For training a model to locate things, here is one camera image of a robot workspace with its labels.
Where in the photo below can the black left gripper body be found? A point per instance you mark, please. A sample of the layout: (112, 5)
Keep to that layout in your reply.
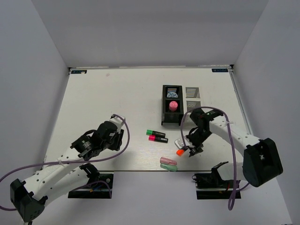
(116, 140)

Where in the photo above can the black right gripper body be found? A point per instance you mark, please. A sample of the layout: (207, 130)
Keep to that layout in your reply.
(197, 138)

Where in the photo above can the orange cap black highlighter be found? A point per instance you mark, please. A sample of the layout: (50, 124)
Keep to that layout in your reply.
(180, 152)

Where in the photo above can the pink cap crayon bottle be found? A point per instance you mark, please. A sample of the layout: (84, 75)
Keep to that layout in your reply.
(173, 105)

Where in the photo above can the pink cap black highlighter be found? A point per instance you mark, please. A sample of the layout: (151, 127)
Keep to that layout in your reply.
(157, 139)

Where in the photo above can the green cap black highlighter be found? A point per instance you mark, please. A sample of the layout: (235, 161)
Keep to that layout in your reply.
(155, 133)

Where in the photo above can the blue white round tub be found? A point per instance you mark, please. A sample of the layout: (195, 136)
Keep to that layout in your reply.
(172, 95)

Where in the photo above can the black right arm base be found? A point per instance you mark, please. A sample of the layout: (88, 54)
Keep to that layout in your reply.
(216, 184)

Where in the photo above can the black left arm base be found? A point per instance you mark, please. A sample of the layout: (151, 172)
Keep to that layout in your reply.
(99, 185)

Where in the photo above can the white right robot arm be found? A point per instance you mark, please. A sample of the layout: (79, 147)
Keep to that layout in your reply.
(261, 161)

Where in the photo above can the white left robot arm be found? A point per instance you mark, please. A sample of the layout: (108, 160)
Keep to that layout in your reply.
(72, 170)

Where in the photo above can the green translucent eraser case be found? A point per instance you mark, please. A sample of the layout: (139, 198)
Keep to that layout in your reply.
(169, 167)

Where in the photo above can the pink translucent eraser case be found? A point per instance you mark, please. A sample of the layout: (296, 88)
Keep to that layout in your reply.
(164, 160)

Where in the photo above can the black slotted organizer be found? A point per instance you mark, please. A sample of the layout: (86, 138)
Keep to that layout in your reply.
(166, 115)

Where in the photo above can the white slotted organizer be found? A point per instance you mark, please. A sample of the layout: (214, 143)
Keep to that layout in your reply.
(191, 98)

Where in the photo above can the right blue table label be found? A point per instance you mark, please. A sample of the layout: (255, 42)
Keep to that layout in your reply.
(219, 70)

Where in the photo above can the blue table label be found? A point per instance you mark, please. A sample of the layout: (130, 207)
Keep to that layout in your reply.
(219, 70)
(78, 71)

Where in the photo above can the left blue table label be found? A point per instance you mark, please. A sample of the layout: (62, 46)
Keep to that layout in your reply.
(78, 71)

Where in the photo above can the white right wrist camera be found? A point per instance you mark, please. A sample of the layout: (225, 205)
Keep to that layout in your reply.
(180, 143)

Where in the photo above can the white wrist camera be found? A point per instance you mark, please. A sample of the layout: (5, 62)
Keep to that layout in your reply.
(119, 121)
(180, 143)

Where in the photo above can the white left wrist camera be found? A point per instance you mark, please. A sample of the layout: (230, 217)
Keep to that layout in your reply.
(119, 121)

